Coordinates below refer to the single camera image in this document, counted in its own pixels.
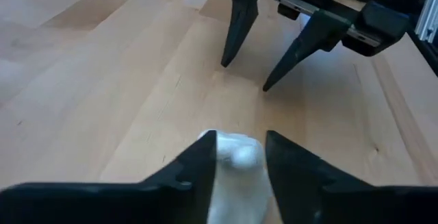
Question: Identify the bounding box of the silver metal bracket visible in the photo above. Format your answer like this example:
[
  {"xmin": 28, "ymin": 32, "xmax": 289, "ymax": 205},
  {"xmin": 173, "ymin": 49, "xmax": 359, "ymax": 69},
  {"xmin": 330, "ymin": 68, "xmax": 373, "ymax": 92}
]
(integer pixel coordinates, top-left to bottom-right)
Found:
[{"xmin": 415, "ymin": 0, "xmax": 438, "ymax": 44}]

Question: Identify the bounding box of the large white garlic bulb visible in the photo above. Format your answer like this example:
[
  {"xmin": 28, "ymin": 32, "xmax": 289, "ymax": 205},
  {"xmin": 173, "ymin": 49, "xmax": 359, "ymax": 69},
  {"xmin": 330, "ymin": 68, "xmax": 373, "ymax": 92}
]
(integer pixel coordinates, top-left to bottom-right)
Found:
[{"xmin": 198, "ymin": 130, "xmax": 274, "ymax": 224}]

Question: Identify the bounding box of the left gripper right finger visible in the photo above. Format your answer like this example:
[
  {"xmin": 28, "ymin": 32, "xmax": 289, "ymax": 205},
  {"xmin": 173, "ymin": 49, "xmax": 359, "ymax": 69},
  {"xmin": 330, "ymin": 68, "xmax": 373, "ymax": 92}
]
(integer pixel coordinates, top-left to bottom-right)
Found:
[{"xmin": 265, "ymin": 130, "xmax": 438, "ymax": 224}]

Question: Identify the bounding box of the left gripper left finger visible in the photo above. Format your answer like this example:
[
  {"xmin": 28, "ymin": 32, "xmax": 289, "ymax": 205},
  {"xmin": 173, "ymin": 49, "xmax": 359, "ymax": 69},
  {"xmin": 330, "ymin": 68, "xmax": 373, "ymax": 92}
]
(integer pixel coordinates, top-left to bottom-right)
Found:
[{"xmin": 0, "ymin": 130, "xmax": 218, "ymax": 224}]

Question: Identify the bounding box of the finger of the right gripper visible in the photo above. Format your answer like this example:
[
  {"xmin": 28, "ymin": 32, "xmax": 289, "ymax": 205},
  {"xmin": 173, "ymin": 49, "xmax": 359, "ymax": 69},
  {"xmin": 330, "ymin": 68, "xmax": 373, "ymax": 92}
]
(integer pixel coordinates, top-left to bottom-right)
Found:
[
  {"xmin": 220, "ymin": 0, "xmax": 260, "ymax": 69},
  {"xmin": 262, "ymin": 10, "xmax": 353, "ymax": 92}
]

